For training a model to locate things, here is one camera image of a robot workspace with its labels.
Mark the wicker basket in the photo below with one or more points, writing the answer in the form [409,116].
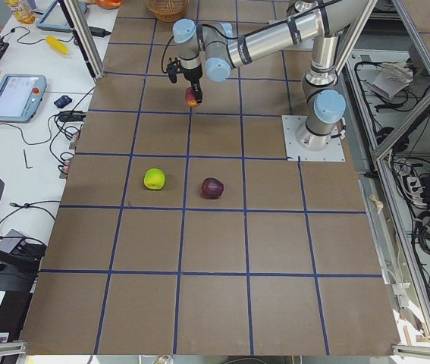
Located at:
[168,11]

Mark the orange object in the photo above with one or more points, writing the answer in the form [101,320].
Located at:
[109,4]

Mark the grey usb hub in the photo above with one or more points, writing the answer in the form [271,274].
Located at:
[16,252]

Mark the red yellow apple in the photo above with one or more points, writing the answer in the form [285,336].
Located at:
[190,98]

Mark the dark red apple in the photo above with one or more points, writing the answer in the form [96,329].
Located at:
[211,188]

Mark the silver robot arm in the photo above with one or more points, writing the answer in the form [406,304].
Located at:
[212,50]

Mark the snack bag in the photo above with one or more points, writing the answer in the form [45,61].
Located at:
[21,11]

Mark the green apple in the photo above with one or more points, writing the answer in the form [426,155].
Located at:
[154,179]

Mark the black power adapter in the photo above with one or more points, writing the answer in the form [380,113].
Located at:
[99,32]

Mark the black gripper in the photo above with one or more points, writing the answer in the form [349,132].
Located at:
[192,75]

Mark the aluminium frame post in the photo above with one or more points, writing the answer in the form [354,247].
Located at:
[82,34]

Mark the yellow corn toy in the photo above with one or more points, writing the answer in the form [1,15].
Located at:
[59,46]

